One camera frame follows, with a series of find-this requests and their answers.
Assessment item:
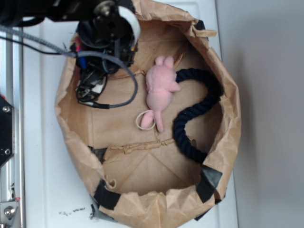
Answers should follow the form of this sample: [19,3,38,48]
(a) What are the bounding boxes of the black gripper body with wiring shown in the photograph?
[76,20,137,102]

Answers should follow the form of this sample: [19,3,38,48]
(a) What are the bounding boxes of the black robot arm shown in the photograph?
[0,0,141,109]

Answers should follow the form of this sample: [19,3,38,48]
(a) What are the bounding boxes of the pink plush toy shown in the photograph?
[136,56,181,133]

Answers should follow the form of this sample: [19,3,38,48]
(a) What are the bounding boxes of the black mounting plate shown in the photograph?
[0,95,14,168]

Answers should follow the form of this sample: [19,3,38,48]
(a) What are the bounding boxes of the brown paper bag bin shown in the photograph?
[55,0,241,228]

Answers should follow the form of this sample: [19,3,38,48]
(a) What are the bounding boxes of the grey braided cable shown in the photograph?
[0,25,139,109]

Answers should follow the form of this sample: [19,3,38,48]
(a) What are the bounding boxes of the dark blue thick rope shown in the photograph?
[172,68,224,164]

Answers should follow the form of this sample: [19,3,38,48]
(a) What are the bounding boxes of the aluminium frame rail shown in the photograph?
[0,31,26,228]

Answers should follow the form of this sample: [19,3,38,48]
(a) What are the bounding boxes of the thin black cable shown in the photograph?
[0,36,65,56]

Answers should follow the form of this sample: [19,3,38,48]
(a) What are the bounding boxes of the metal corner bracket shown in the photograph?
[0,201,21,228]

